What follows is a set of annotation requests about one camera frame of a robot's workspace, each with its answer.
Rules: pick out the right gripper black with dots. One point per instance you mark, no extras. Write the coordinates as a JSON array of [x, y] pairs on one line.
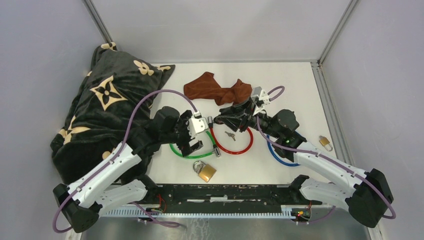
[[241, 121]]

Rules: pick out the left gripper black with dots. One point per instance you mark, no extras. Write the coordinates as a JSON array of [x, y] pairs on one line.
[[183, 121]]

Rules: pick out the green cable lock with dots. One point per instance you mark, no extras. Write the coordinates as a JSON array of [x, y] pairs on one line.
[[216, 151]]

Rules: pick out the blue cable lock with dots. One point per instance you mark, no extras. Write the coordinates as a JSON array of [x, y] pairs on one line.
[[275, 155]]

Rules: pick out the black padlock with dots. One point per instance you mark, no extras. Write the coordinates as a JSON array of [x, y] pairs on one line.
[[222, 119]]

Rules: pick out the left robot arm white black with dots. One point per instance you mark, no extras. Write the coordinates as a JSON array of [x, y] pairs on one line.
[[85, 200]]

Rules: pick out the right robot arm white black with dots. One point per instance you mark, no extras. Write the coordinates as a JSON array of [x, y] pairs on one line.
[[366, 195]]

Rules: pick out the red lock keys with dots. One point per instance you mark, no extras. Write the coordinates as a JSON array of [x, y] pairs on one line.
[[231, 135]]

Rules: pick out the brown cloth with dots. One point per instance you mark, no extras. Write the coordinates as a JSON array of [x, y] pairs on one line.
[[206, 87]]

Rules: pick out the small brass padlock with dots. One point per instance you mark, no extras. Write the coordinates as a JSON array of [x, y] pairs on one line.
[[326, 143]]

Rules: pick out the black floral blanket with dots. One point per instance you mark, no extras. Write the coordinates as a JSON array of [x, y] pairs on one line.
[[114, 95]]

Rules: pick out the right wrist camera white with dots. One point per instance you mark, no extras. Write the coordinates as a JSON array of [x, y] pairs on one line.
[[259, 97]]

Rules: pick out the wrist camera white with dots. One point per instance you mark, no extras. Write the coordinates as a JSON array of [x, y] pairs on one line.
[[259, 97], [197, 124]]

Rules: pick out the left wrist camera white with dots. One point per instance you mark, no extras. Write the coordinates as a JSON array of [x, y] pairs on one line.
[[197, 124]]

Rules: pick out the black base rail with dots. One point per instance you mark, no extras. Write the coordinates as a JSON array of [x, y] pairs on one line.
[[224, 198]]

